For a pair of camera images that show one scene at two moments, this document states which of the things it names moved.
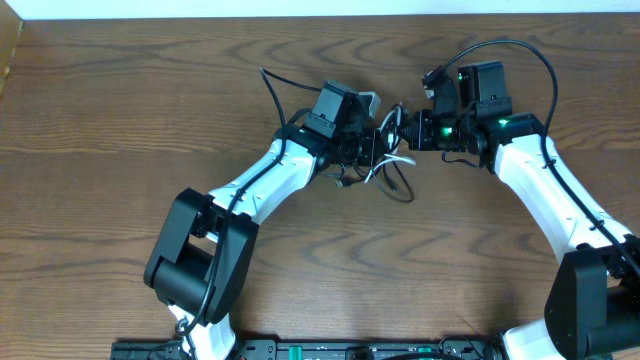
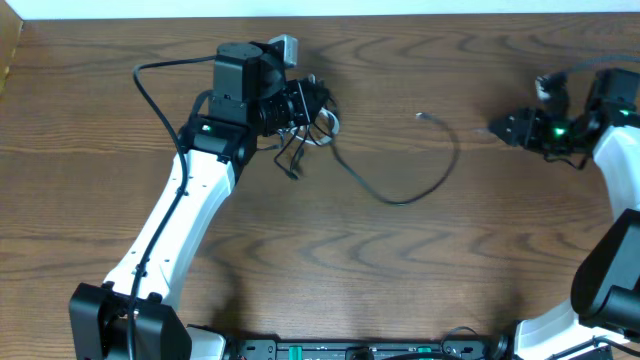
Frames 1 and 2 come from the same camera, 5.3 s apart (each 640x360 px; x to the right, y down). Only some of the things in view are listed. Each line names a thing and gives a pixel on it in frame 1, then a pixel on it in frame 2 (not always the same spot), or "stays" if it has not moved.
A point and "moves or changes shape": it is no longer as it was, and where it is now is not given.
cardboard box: (11, 25) stays
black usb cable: (344, 180) moves or changes shape
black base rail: (173, 350) stays
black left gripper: (371, 140) -> (301, 94)
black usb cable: (383, 124) -> (432, 189)
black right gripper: (422, 140) -> (524, 129)
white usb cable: (386, 153) moves or changes shape
